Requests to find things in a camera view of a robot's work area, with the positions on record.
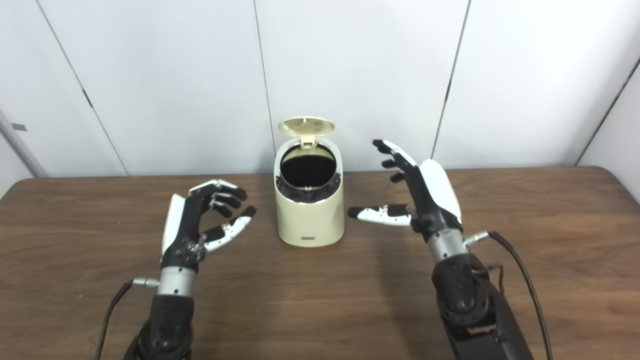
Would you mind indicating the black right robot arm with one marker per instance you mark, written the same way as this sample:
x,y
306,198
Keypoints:
x,y
470,300

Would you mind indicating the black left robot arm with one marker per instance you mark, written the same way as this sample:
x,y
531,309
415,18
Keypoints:
x,y
167,320

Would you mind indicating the cream round bin lid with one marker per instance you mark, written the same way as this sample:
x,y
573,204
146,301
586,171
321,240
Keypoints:
x,y
306,126

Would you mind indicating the white and black left hand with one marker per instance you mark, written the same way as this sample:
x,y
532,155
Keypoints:
x,y
182,235

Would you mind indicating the white and black right hand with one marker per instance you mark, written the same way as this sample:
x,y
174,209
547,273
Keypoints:
x,y
432,195

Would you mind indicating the grey wall trim strip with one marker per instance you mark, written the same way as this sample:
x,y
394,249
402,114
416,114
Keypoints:
x,y
20,142

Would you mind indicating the small grey wall tag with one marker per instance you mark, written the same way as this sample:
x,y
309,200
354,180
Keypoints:
x,y
19,126

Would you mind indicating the cream-colored bin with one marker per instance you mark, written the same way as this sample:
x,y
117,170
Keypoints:
x,y
310,222

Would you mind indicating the black bin liner bag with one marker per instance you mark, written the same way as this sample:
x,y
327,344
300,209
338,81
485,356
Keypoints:
x,y
307,172

